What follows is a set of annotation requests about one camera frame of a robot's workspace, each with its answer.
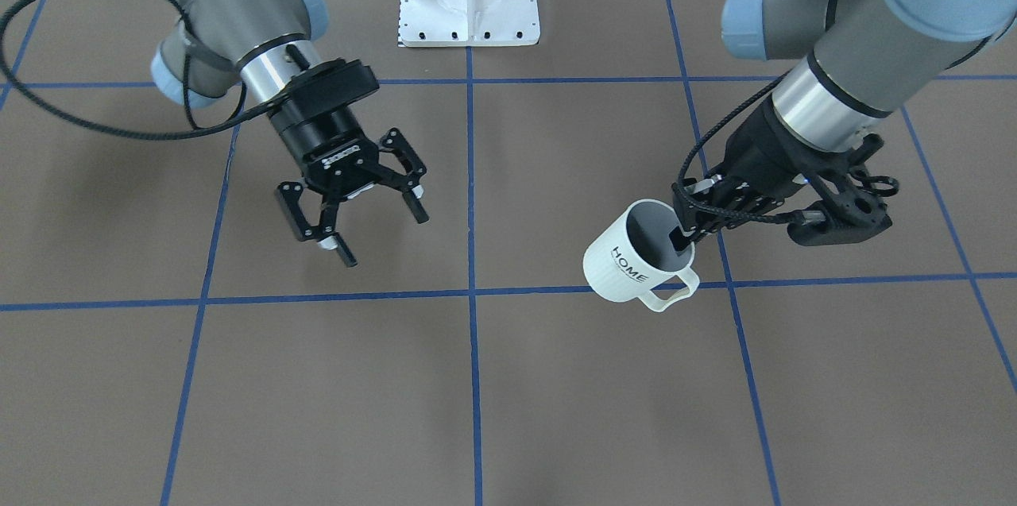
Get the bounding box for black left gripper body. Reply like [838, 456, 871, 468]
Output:
[683, 98, 818, 215]

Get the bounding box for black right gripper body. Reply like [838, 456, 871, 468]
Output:
[268, 60, 379, 197]

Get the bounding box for white ribbed HOME mug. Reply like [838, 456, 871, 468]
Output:
[582, 199, 700, 313]

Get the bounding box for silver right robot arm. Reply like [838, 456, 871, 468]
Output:
[2, 0, 429, 267]

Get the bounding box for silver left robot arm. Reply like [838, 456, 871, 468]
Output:
[671, 0, 1015, 253]

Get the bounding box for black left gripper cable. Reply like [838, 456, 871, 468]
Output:
[677, 85, 827, 224]

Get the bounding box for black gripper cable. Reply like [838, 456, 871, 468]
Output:
[677, 85, 827, 224]
[0, 0, 279, 141]

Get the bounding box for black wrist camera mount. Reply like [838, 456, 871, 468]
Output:
[786, 133, 900, 246]

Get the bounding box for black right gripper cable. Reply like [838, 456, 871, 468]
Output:
[0, 0, 279, 141]

